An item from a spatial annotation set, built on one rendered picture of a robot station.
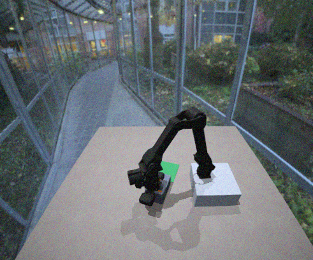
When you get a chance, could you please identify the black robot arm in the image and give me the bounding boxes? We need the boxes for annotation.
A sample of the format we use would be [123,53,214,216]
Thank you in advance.
[127,107,215,189]

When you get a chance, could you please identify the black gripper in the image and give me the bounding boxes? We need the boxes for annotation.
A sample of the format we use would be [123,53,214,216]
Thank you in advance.
[139,171,164,206]

